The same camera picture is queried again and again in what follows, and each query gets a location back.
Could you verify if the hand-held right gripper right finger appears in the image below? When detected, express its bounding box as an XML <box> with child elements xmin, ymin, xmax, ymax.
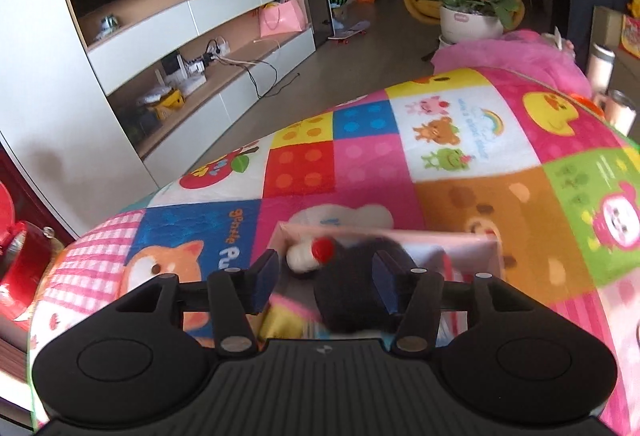
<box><xmin>371</xmin><ymin>248</ymin><xmax>536</xmax><ymax>357</ymax></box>

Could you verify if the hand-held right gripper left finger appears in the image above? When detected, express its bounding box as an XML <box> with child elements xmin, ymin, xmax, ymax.
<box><xmin>115</xmin><ymin>248</ymin><xmax>281</xmax><ymax>358</ymax></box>

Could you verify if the black plush toy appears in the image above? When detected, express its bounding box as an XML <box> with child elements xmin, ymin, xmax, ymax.
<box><xmin>314</xmin><ymin>238</ymin><xmax>418</xmax><ymax>334</ymax></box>

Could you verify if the white toy with red tip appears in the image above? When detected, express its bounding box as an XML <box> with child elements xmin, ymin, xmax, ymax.
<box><xmin>286</xmin><ymin>237</ymin><xmax>337</xmax><ymax>274</ymax></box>

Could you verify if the gold toy with pink frill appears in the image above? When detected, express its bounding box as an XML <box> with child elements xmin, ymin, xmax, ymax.
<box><xmin>260</xmin><ymin>306</ymin><xmax>312</xmax><ymax>347</ymax></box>

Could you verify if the pink cardboard box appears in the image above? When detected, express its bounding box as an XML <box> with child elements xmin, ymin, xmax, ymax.
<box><xmin>265</xmin><ymin>222</ymin><xmax>503</xmax><ymax>347</ymax></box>

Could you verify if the colourful cartoon play mat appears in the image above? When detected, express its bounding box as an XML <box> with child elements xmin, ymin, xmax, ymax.
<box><xmin>27</xmin><ymin>66</ymin><xmax>640</xmax><ymax>436</ymax></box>

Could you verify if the yellow box on shelf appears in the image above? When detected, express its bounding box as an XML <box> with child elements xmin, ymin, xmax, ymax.
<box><xmin>140</xmin><ymin>88</ymin><xmax>185</xmax><ymax>122</ymax></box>

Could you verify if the black router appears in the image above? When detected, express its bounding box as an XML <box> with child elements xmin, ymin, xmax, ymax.
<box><xmin>160</xmin><ymin>53</ymin><xmax>184</xmax><ymax>77</ymax></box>

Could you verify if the small skateboard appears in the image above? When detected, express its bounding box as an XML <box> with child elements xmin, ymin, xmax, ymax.
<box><xmin>327</xmin><ymin>21</ymin><xmax>371</xmax><ymax>45</ymax></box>

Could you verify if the pink blanket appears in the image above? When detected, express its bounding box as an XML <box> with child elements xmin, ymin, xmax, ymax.
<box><xmin>431</xmin><ymin>30</ymin><xmax>597</xmax><ymax>103</ymax></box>

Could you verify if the pink gift bag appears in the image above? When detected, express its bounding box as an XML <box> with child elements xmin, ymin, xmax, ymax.
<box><xmin>258</xmin><ymin>0</ymin><xmax>306</xmax><ymax>40</ymax></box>

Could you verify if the silver cup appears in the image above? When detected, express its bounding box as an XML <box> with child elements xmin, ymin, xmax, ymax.
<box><xmin>602</xmin><ymin>90</ymin><xmax>639</xmax><ymax>135</ymax></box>

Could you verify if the white cylinder bottle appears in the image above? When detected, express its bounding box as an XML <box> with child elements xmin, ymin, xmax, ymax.
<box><xmin>586</xmin><ymin>43</ymin><xmax>616</xmax><ymax>95</ymax></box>

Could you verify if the colourful printed box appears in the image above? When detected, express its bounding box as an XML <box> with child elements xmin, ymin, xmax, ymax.
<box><xmin>620</xmin><ymin>13</ymin><xmax>640</xmax><ymax>53</ymax></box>

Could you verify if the black power cable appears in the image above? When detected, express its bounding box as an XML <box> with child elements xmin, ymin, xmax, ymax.
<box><xmin>215</xmin><ymin>56</ymin><xmax>301</xmax><ymax>100</ymax></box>

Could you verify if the white wall cabinet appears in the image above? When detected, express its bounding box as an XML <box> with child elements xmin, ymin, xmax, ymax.
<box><xmin>47</xmin><ymin>0</ymin><xmax>319</xmax><ymax>163</ymax></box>

